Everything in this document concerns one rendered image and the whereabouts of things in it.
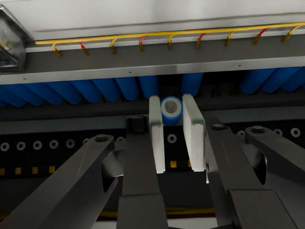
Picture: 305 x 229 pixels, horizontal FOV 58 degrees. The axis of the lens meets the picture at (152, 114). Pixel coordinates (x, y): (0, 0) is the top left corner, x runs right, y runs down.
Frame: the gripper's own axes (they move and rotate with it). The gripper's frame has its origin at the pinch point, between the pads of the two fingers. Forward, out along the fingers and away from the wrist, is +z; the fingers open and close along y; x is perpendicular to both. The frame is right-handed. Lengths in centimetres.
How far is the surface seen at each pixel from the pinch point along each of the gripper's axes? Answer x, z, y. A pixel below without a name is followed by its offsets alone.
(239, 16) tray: 6.8, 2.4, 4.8
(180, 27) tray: 6.4, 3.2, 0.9
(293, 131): -5.7, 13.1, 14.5
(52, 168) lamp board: -8.4, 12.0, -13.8
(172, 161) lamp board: -8.2, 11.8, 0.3
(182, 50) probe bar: 4.8, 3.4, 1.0
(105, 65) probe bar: 4.0, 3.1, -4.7
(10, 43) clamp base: 6.0, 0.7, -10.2
